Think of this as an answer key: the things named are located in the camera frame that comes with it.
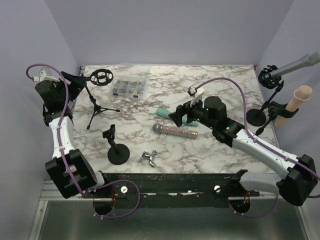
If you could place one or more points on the black clip microphone stand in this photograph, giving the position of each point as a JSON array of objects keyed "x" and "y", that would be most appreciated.
[{"x": 275, "y": 110}]

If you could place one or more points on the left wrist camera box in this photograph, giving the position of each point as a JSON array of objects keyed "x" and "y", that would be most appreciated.
[{"x": 44, "y": 74}]

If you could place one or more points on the rhinestone mesh-head microphone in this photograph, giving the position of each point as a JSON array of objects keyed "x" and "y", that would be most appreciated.
[{"x": 174, "y": 131}]

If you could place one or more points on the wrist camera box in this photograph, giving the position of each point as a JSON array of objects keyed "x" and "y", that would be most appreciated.
[
  {"x": 44, "y": 74},
  {"x": 196, "y": 92}
]

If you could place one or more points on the silver grey microphone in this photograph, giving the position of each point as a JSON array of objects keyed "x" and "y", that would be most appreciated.
[{"x": 308, "y": 60}]

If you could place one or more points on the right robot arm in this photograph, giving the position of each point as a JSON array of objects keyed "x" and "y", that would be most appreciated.
[{"x": 293, "y": 177}]

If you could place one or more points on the black tripod shock-mount stand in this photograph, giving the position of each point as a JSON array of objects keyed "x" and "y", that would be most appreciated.
[{"x": 100, "y": 78}]

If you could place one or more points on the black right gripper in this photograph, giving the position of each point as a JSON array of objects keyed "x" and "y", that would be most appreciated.
[{"x": 177, "y": 115}]

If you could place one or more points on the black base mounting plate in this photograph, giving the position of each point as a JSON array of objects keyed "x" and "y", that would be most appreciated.
[{"x": 128, "y": 191}]

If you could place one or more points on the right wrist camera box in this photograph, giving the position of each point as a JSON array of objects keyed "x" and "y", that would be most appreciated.
[{"x": 196, "y": 92}]

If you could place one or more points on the chrome faucet piece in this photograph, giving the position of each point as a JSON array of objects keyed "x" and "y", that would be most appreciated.
[{"x": 148, "y": 156}]

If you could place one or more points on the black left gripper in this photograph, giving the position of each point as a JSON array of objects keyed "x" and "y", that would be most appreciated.
[{"x": 78, "y": 81}]

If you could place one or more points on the beige pink microphone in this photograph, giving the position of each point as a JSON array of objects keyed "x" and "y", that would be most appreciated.
[{"x": 300, "y": 95}]

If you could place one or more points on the black round-base clip stand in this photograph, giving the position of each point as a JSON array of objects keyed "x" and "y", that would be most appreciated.
[{"x": 118, "y": 153}]

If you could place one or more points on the clear plastic screw box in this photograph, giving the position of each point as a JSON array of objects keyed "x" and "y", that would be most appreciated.
[{"x": 132, "y": 87}]

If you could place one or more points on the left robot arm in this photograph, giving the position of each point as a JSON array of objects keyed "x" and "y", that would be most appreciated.
[{"x": 68, "y": 169}]

